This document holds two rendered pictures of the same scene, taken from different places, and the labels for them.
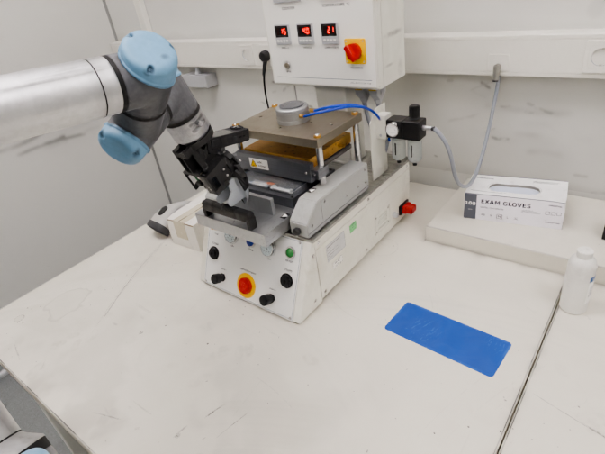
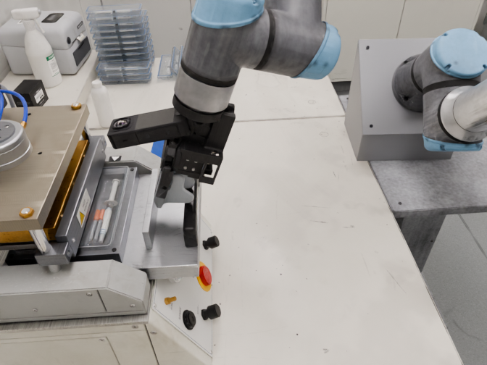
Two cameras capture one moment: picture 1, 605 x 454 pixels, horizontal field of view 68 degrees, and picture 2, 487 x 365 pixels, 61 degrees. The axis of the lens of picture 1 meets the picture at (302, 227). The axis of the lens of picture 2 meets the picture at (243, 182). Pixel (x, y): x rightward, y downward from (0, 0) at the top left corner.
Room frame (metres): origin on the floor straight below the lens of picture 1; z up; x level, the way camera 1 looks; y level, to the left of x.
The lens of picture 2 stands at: (1.15, 0.56, 1.47)
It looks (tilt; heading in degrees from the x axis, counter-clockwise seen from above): 41 degrees down; 225
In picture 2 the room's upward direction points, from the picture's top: 2 degrees counter-clockwise
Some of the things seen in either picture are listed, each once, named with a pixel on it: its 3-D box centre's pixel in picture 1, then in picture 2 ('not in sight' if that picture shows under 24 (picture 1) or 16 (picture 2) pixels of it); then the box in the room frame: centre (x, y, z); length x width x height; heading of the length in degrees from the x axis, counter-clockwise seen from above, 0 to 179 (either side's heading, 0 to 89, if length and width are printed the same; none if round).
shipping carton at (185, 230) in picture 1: (203, 220); not in sight; (1.21, 0.29, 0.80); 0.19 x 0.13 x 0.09; 138
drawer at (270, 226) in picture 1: (270, 193); (111, 216); (0.96, 0.06, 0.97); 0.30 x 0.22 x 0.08; 138
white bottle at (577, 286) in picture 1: (579, 279); (102, 103); (0.66, -0.53, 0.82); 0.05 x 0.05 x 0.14
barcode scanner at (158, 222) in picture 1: (176, 213); not in sight; (1.30, 0.39, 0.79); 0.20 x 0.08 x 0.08; 138
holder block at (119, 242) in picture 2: (282, 180); (80, 213); (1.00, 0.03, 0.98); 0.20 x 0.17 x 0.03; 48
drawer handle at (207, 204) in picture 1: (228, 213); (191, 203); (0.86, 0.15, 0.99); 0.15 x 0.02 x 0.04; 48
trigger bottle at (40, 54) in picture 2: not in sight; (38, 48); (0.69, -0.83, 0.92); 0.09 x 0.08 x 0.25; 145
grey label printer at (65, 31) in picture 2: not in sight; (48, 41); (0.61, -0.96, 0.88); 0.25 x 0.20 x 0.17; 132
